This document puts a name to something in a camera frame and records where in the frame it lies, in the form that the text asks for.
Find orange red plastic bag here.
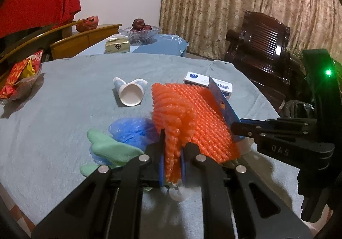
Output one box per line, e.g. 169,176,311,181
75,16,99,32

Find green cloth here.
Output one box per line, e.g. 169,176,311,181
80,128,145,177

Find large dark red apple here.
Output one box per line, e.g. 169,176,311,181
132,18,145,31

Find red yellow snack packets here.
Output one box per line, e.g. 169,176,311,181
0,49,44,99

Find gold tissue pack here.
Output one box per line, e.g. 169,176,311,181
104,36,131,54

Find glass fruit bowl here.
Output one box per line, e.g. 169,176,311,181
118,25,162,45

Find black trash bag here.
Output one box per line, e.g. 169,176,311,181
280,99,316,122

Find blue plastic table cover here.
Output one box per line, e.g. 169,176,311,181
80,33,189,57

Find white blue cardboard box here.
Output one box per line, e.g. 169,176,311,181
183,71,233,99

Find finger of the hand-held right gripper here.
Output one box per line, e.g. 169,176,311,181
230,121,335,161
240,118,318,133

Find blue packet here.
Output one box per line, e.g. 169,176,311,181
209,75,247,141

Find curved wooden chair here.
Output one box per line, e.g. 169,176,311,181
0,21,81,64

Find blue plastic bag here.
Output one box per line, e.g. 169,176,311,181
91,118,159,165

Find dark wooden armchair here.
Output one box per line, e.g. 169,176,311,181
224,10,309,112

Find crushed blue white paper cup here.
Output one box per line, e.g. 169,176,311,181
112,77,148,107

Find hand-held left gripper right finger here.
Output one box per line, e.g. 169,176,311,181
181,142,313,239

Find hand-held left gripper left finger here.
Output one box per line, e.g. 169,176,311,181
31,129,166,239

